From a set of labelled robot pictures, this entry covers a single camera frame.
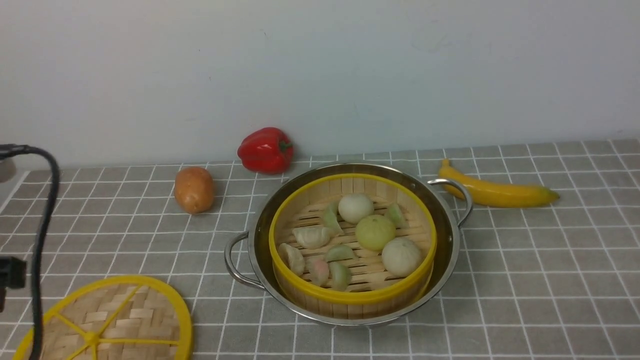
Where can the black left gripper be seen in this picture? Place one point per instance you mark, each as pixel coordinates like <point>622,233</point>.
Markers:
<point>12,276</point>

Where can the yellow bamboo steamer lid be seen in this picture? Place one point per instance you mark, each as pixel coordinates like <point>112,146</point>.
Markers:
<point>129,317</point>

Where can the yellow bamboo steamer basket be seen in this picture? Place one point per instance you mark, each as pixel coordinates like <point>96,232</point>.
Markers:
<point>356,289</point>

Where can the stainless steel pot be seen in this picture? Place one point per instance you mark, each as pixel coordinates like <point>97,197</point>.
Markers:
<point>248,257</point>

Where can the brown potato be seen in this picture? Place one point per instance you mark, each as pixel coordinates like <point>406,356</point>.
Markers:
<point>194,190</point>

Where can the red bell pepper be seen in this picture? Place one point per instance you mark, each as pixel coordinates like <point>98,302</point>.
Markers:
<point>266,151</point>

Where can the white dumpling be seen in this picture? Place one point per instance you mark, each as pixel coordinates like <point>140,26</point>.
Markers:
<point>312,237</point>

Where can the pink green dumpling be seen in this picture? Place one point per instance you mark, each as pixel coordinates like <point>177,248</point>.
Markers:
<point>319,271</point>

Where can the white steamed bun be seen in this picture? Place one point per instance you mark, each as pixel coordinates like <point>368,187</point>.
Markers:
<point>353,207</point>

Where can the yellow-green steamed bun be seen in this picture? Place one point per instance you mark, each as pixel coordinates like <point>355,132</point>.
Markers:
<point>375,231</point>

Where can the pale steamed bun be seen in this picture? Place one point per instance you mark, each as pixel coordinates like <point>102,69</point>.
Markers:
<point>401,257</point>

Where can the yellow banana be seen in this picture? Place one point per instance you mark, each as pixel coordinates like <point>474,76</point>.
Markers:
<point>498,194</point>

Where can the grey checked tablecloth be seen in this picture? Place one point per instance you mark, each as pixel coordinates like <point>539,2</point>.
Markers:
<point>559,282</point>

